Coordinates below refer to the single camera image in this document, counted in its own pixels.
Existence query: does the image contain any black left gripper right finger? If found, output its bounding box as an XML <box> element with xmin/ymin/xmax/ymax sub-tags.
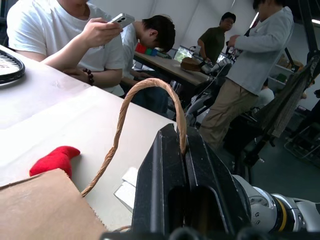
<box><xmin>185</xmin><ymin>126</ymin><xmax>252</xmax><ymax>235</ymax></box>

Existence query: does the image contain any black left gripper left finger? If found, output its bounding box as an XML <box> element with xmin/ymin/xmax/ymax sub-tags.
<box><xmin>131</xmin><ymin>123</ymin><xmax>189</xmax><ymax>235</ymax></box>

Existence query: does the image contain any brown paper bag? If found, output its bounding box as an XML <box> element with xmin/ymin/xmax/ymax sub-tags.
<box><xmin>0</xmin><ymin>77</ymin><xmax>188</xmax><ymax>240</ymax></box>

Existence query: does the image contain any silver smartphone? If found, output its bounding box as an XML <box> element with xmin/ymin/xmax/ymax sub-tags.
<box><xmin>107</xmin><ymin>12</ymin><xmax>133</xmax><ymax>29</ymax></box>

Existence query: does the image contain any red plush toy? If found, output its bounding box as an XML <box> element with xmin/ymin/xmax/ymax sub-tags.
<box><xmin>29</xmin><ymin>145</ymin><xmax>81</xmax><ymax>180</ymax></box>

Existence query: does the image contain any brown bag on background table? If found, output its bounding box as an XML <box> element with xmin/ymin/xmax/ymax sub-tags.
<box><xmin>180</xmin><ymin>56</ymin><xmax>204</xmax><ymax>74</ymax></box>

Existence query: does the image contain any hand of white-shirted person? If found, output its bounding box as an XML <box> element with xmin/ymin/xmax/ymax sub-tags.
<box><xmin>81</xmin><ymin>17</ymin><xmax>124</xmax><ymax>48</ymax></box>

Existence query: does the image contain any white cardboard box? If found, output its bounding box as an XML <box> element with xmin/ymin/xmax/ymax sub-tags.
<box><xmin>113</xmin><ymin>166</ymin><xmax>139</xmax><ymax>214</ymax></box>

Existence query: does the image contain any metal folding rack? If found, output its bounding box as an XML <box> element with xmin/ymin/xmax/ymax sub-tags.
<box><xmin>284</xmin><ymin>122</ymin><xmax>320</xmax><ymax>167</ymax></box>

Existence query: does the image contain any seated person in white shirt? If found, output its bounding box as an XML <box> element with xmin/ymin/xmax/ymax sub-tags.
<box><xmin>256</xmin><ymin>78</ymin><xmax>276</xmax><ymax>109</ymax></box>

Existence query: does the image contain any wooden background table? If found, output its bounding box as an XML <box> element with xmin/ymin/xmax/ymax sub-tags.
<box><xmin>133</xmin><ymin>51</ymin><xmax>213</xmax><ymax>87</ymax></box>

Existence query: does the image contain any grey hanging cloth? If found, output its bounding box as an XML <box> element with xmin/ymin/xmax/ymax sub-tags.
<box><xmin>254</xmin><ymin>56</ymin><xmax>320</xmax><ymax>139</ymax></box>

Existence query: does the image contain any computer monitor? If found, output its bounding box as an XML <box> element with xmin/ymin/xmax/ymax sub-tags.
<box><xmin>174</xmin><ymin>45</ymin><xmax>199</xmax><ymax>63</ymax></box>

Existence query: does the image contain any storage shelf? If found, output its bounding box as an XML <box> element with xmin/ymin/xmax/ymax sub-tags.
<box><xmin>268</xmin><ymin>48</ymin><xmax>305</xmax><ymax>92</ymax></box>

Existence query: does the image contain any person in olive shirt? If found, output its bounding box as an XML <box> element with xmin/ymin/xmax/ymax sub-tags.
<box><xmin>197</xmin><ymin>11</ymin><xmax>237</xmax><ymax>66</ymax></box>

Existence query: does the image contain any person in grey hoodie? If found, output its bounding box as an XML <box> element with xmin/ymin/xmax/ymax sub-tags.
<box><xmin>199</xmin><ymin>0</ymin><xmax>295</xmax><ymax>151</ymax></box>

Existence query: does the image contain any black-haired person bent down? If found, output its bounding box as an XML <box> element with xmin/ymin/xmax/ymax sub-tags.
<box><xmin>121</xmin><ymin>14</ymin><xmax>176</xmax><ymax>96</ymax></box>

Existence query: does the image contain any black racket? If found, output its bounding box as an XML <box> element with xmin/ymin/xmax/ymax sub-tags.
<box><xmin>0</xmin><ymin>48</ymin><xmax>26</xmax><ymax>85</ymax></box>

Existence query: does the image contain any person in white T-shirt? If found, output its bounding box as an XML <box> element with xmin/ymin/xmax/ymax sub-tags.
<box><xmin>6</xmin><ymin>0</ymin><xmax>126</xmax><ymax>97</ymax></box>

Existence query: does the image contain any dark bead bracelet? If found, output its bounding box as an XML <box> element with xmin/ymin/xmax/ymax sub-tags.
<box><xmin>82</xmin><ymin>67</ymin><xmax>96</xmax><ymax>85</ymax></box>

